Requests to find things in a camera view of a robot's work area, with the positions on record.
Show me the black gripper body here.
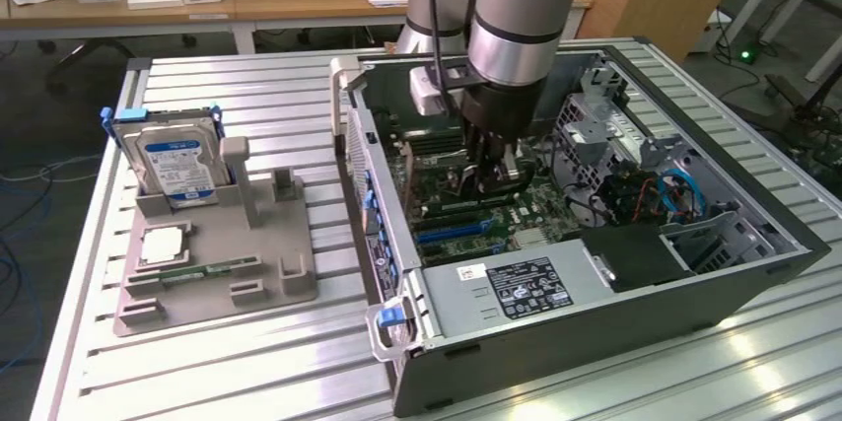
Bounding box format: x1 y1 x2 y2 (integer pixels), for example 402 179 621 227
458 78 542 140

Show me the RAM slot with black latches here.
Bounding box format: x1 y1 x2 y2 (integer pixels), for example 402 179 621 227
396 141 464 159
392 132 464 150

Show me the RAM slot with white latches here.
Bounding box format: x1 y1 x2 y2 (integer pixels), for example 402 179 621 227
389 127 464 145
393 136 464 154

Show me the perforated metal disk bay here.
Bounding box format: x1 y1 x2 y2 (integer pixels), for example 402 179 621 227
553 63 666 180

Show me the green motherboard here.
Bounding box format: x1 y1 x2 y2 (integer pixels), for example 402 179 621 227
385 124 588 269

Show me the black expansion slot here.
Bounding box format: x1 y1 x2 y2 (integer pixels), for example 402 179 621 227
412 213 490 236

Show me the long blue expansion slot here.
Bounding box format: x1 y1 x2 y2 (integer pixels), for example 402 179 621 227
413 221 497 246

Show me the silver chipset heat sink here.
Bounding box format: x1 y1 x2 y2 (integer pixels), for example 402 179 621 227
510 229 552 248

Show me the black power connector cluster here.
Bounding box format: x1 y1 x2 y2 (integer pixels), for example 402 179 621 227
598 172 660 225

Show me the black plastic cover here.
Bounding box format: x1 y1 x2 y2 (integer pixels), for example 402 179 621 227
582 223 701 294

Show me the silver power supply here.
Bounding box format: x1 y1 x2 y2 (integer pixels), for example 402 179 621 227
420 238 620 339

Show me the grey metal disk bay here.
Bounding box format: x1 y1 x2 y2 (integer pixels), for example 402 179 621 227
660 210 778 275

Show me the black floor stand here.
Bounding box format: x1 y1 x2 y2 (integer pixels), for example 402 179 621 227
762 73 842 156

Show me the black open PC case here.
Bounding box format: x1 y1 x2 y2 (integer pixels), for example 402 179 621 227
327 43 835 418

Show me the hard disk with blue carrier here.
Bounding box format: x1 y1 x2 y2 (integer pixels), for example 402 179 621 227
98 103 233 210

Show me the green circuit board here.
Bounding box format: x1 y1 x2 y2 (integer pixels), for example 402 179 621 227
793 142 842 178

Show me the grey parts rack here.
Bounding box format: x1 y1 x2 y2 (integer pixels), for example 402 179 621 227
113 134 323 339

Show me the silver CPU chip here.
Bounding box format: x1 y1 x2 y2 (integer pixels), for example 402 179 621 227
139 229 190 264

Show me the black chair base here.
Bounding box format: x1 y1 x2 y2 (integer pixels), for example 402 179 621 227
37 35 150 95

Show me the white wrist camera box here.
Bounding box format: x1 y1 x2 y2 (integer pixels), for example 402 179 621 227
409 65 466 116

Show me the black wire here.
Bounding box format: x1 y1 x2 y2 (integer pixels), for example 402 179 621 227
562 178 610 228

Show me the braided gripper cable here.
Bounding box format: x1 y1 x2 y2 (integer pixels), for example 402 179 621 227
430 0 453 111

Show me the blue wire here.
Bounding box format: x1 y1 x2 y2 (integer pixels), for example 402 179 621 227
656 168 710 220

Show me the white desk frame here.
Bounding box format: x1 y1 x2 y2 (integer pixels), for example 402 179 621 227
720 0 842 83

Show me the white floor cable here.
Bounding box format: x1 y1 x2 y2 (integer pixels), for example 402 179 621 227
0 154 105 184

